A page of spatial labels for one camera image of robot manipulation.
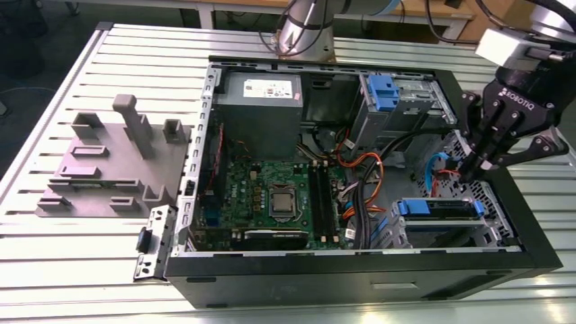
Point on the black graphics card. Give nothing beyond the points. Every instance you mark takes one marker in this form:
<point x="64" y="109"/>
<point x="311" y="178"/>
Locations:
<point x="275" y="238"/>

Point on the grey power supply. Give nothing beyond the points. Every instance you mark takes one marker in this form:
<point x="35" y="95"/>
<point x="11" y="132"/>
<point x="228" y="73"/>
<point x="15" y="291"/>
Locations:
<point x="256" y="131"/>

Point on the black RAM slot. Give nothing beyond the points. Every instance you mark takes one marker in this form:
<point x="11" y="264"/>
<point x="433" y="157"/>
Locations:
<point x="331" y="206"/>
<point x="316" y="202"/>

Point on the silver CPU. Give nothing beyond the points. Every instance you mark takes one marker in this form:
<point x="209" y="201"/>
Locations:
<point x="283" y="202"/>

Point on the green motherboard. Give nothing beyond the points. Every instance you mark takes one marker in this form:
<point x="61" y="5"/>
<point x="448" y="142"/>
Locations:
<point x="288" y="168"/>

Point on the black PC case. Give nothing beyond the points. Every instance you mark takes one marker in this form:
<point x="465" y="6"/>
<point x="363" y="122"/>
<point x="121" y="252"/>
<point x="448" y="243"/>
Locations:
<point x="315" y="270"/>

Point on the hard disk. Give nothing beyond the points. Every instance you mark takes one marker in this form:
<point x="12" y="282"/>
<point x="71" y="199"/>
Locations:
<point x="413" y="206"/>

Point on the blue plastic drive latch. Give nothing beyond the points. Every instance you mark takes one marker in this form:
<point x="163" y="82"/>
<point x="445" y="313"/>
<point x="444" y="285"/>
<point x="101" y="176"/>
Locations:
<point x="383" y="91"/>

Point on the silver optical drive cage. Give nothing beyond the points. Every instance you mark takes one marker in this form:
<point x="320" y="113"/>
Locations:
<point x="375" y="128"/>

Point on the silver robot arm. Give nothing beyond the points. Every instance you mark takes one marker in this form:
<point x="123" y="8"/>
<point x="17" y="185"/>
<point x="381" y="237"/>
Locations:
<point x="305" y="37"/>

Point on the green RAM stick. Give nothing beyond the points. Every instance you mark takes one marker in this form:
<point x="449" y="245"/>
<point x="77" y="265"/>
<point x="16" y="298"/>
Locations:
<point x="89" y="184"/>

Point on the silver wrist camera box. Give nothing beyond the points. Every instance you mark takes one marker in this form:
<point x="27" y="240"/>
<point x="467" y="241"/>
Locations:
<point x="499" y="47"/>

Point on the white metal desk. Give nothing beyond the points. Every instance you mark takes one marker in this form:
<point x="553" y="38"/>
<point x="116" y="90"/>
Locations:
<point x="203" y="18"/>

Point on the silver disk bay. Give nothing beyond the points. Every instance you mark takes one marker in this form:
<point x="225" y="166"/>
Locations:
<point x="449" y="222"/>

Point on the wooden desk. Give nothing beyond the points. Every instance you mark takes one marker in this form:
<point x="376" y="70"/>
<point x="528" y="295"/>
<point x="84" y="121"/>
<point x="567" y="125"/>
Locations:
<point x="459" y="15"/>

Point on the grey parts rack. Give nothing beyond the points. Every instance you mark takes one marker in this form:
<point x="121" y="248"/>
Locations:
<point x="131" y="168"/>

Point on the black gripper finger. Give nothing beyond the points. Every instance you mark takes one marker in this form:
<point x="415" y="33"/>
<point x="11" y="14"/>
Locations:
<point x="540" y="148"/>
<point x="469" y="118"/>

